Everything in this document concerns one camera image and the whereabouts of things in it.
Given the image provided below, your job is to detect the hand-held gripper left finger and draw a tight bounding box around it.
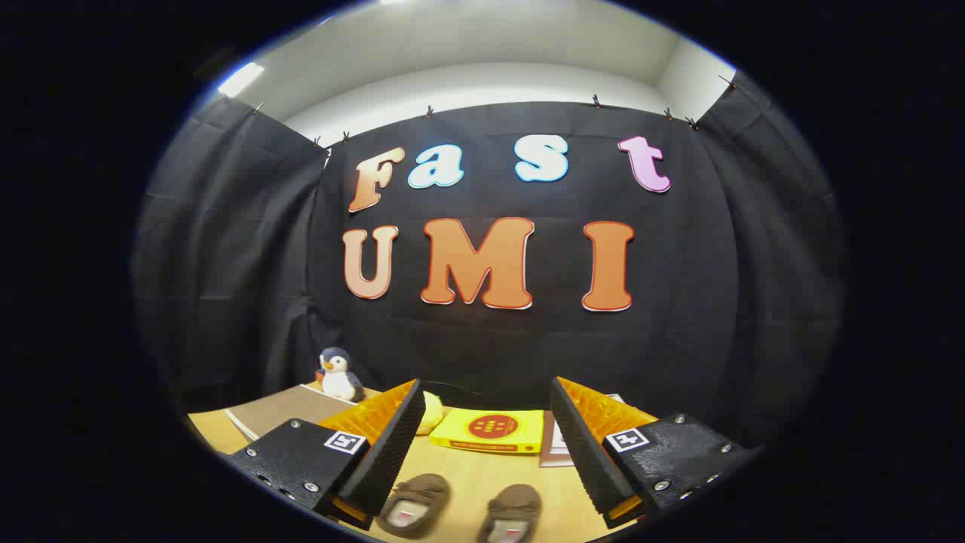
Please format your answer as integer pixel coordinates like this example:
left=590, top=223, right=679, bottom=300
left=225, top=379, right=427, bottom=531

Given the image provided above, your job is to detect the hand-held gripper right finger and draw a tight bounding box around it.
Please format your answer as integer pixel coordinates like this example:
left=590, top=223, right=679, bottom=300
left=549, top=376, right=758, bottom=529

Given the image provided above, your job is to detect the brown fuzzy shoe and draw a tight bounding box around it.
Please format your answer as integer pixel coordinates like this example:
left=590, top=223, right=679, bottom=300
left=377, top=474, right=452, bottom=539
left=476, top=484, right=542, bottom=543

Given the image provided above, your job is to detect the beige fabric storage box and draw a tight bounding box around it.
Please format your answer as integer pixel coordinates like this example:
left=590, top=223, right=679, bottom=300
left=225, top=383, right=363, bottom=443

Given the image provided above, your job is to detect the white book with colourful cover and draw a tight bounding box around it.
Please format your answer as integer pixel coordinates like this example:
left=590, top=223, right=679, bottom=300
left=550, top=394, right=626, bottom=453

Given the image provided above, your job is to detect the yellow round plush bun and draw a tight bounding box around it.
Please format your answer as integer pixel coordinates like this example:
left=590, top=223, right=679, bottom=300
left=417, top=391, right=446, bottom=436

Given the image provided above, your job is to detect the penguin plush toy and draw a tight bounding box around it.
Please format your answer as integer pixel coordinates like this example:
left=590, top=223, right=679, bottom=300
left=315, top=347, right=365, bottom=403

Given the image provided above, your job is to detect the yellow book with red circle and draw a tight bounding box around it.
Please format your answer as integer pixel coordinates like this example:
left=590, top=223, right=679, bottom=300
left=430, top=410, right=545, bottom=455

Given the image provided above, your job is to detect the ceiling light panel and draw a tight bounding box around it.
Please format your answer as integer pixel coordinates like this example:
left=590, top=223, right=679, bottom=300
left=219, top=63, right=266, bottom=97

